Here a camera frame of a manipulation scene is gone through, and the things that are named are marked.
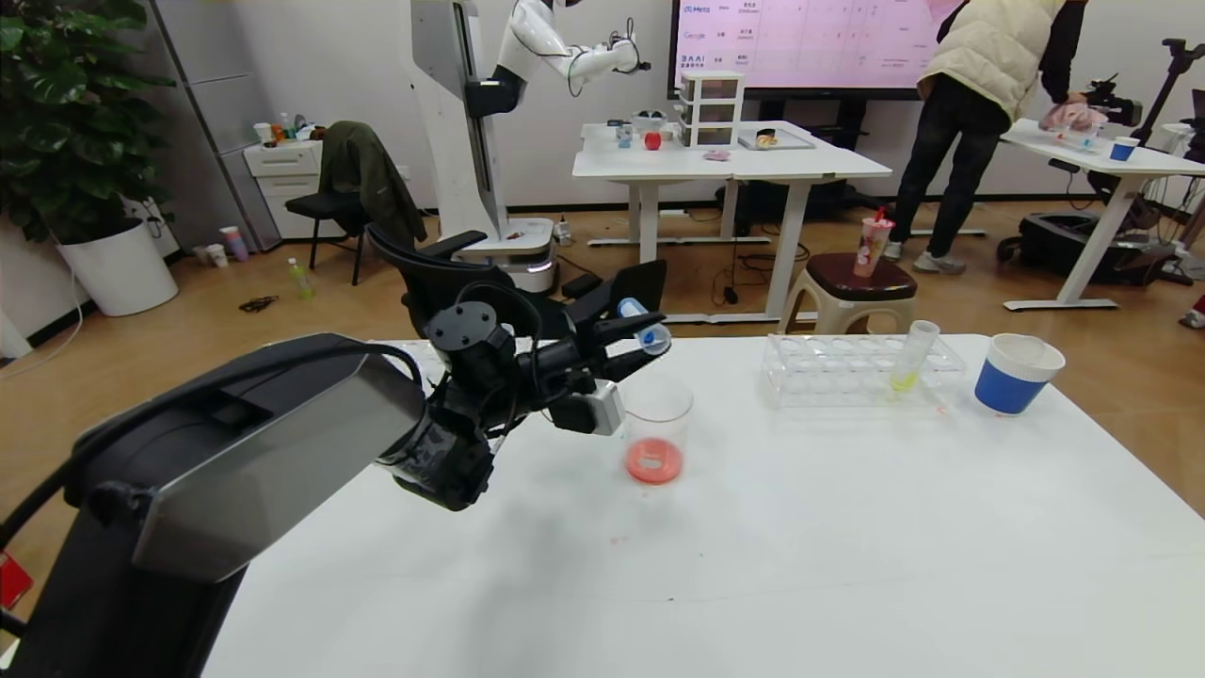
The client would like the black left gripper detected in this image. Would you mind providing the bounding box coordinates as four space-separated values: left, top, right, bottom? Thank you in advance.
520 280 671 383

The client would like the test tube with blue pigment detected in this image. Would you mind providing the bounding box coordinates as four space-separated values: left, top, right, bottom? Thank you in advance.
617 297 673 357

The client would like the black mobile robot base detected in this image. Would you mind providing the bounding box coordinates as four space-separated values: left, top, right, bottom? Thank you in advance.
996 214 1145 286

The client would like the clear glass beaker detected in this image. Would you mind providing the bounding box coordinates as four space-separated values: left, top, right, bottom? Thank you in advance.
621 375 696 486

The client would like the clear acrylic test tube rack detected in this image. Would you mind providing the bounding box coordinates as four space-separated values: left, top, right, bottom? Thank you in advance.
759 332 968 411

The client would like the test tube with yellow pigment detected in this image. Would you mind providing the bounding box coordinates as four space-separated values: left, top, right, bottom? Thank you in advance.
888 319 940 396

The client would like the white standing desk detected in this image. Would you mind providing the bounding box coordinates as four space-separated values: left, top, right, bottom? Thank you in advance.
572 121 893 326
998 118 1205 313

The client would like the black office chair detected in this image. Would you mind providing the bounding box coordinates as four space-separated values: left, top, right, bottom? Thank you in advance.
365 222 667 340

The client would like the white drawer organizer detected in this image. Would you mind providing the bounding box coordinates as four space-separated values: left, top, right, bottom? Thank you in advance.
679 72 746 149

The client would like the grey tray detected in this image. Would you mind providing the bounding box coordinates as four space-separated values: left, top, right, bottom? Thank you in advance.
738 128 816 153

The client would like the pink drink cup with straw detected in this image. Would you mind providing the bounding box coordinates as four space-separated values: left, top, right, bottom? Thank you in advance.
853 207 894 280

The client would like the brown plastic stool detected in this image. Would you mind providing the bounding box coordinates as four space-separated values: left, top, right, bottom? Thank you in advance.
779 253 918 336

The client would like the white humanoid robot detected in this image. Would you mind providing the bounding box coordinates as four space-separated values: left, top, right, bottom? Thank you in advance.
407 0 652 293

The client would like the olive green jacket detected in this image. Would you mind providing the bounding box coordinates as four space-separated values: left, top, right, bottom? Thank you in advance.
318 120 427 250

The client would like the black display stand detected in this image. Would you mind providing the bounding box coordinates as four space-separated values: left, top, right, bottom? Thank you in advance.
715 99 905 236

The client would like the black side chair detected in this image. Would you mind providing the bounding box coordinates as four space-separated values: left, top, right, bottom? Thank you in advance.
284 171 378 286

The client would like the large display screen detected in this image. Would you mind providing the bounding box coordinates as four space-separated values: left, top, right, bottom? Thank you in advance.
667 0 1011 103

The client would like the blue and white paper cup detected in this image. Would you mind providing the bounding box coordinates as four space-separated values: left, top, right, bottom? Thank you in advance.
973 333 1067 416

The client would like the white drawer cabinet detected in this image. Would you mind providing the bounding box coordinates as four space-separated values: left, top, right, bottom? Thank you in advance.
243 137 345 240

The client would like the person in cream jacket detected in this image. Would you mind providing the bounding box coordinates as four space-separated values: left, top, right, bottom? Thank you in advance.
885 0 1089 276

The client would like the grey tall cabinet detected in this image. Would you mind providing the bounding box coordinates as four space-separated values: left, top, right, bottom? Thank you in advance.
151 0 283 253

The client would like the pink cloth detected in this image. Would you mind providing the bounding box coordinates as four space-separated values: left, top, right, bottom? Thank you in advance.
1039 102 1108 134

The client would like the white plant pot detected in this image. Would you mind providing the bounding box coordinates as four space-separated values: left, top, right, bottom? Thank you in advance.
55 217 179 316

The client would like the green leafy plant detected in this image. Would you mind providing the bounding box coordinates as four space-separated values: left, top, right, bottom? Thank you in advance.
0 0 178 244

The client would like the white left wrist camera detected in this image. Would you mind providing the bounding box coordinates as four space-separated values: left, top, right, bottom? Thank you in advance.
551 380 628 437

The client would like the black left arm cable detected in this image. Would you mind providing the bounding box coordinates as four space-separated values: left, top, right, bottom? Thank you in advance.
0 466 86 552

